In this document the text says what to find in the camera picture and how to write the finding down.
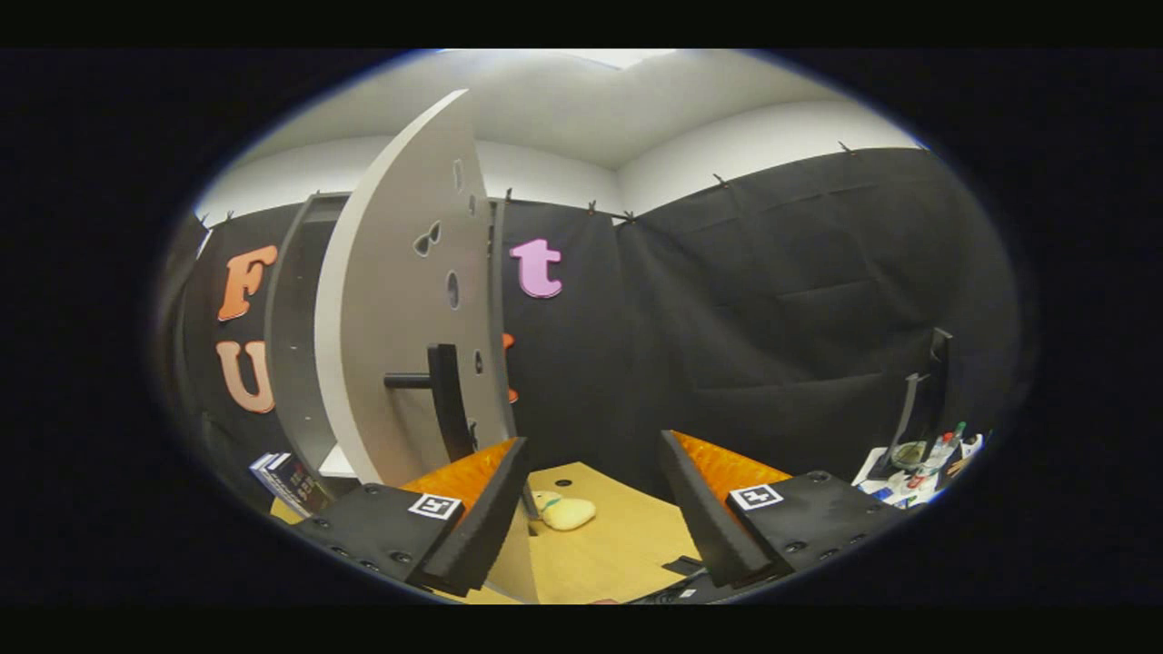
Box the black door handle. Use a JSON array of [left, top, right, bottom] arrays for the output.
[[383, 343, 478, 464]]

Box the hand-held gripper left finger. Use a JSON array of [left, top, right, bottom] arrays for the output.
[[291, 437, 531, 598]]

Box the black backdrop cloth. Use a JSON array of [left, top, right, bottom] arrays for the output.
[[150, 145, 1023, 510]]

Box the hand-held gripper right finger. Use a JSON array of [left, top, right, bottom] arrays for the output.
[[657, 430, 910, 589]]

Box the white cabinet shelf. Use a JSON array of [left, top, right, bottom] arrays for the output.
[[318, 443, 360, 480]]

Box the plastic bottle green cap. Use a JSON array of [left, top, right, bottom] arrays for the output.
[[929, 421, 967, 466]]

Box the dark blue cover book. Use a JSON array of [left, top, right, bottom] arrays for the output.
[[268, 454, 333, 519]]

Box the grey cabinet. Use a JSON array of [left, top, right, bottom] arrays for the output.
[[263, 191, 519, 496]]

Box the white cabinet door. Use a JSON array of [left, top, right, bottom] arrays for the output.
[[313, 88, 542, 605]]

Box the yellow plush toy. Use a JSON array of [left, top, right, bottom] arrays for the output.
[[532, 490, 598, 532]]

